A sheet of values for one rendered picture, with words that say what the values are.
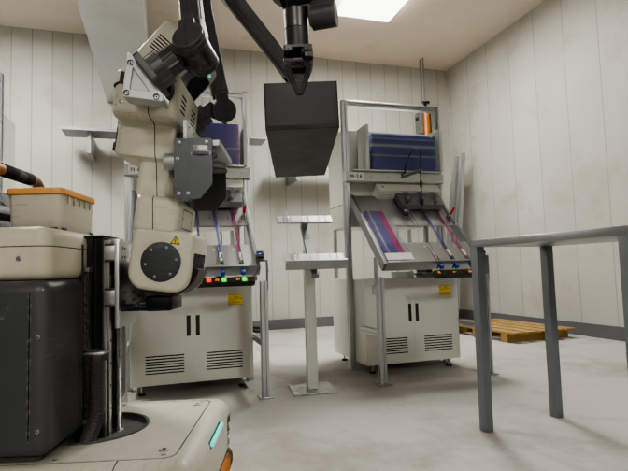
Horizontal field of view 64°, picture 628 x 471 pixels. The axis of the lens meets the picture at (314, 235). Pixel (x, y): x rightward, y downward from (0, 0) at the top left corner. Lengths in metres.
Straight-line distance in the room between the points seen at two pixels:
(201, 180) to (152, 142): 0.19
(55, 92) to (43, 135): 0.49
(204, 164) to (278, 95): 0.28
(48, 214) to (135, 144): 0.29
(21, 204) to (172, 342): 1.75
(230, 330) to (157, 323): 0.42
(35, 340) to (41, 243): 0.22
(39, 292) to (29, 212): 0.28
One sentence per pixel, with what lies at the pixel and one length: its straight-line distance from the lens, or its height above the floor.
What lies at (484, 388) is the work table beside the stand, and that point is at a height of 0.18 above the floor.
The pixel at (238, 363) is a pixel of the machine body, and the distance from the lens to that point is 3.13.
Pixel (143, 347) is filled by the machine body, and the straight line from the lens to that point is 3.08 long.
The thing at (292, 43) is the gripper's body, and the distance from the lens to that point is 1.23.
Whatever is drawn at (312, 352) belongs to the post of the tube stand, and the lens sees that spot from 2.96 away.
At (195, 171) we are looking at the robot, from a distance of 1.34.
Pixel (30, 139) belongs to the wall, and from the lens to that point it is 6.24.
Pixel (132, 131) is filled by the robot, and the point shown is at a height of 1.08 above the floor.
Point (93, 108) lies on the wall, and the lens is 6.24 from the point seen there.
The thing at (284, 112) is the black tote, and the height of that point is 1.06.
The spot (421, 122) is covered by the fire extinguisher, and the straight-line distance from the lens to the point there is 6.70.
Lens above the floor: 0.69
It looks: 4 degrees up
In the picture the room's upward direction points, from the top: 2 degrees counter-clockwise
